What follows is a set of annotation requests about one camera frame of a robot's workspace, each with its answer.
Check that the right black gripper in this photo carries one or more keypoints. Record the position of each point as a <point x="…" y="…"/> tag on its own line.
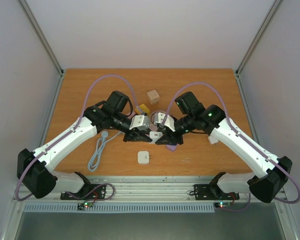
<point x="172" y="135"/>

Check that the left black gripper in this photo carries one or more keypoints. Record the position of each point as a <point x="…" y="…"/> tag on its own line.
<point x="136" y="133"/>

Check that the yellow cube socket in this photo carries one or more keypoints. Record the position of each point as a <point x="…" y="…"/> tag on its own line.
<point x="142" y="110"/>

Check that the white 66W charger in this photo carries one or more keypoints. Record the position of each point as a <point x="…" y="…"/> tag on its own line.
<point x="155" y="135"/>

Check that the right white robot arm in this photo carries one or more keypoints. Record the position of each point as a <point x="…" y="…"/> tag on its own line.
<point x="269" y="172"/>

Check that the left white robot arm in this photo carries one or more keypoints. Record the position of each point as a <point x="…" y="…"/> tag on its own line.
<point x="36" y="169"/>

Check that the purple power strip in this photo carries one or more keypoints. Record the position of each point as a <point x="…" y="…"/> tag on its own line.
<point x="171" y="147"/>

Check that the white flat charger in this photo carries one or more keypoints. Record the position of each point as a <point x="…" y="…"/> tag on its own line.
<point x="143" y="157"/>

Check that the beige cube socket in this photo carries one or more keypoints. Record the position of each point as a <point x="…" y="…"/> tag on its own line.
<point x="153" y="97"/>

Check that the small white charger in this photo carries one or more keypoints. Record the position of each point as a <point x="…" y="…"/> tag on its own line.
<point x="212" y="140"/>

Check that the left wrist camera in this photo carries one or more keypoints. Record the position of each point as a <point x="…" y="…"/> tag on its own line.
<point x="141" y="122"/>

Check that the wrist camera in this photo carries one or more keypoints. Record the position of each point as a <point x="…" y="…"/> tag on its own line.
<point x="141" y="122"/>
<point x="164" y="120"/>

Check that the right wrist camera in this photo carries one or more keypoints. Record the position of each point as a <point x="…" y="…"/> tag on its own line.
<point x="164" y="120"/>

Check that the aluminium rail frame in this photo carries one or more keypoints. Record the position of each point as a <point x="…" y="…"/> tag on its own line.
<point x="137" y="189"/>

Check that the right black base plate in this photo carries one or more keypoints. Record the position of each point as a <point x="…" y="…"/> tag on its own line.
<point x="203" y="192"/>

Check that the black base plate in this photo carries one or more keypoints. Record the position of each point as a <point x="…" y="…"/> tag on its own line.
<point x="86" y="193"/>
<point x="203" y="192"/>

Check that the grey slotted cable duct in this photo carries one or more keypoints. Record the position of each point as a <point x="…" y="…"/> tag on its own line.
<point x="119" y="208"/>

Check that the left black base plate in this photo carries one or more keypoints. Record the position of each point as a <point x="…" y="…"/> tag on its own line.
<point x="86" y="193"/>

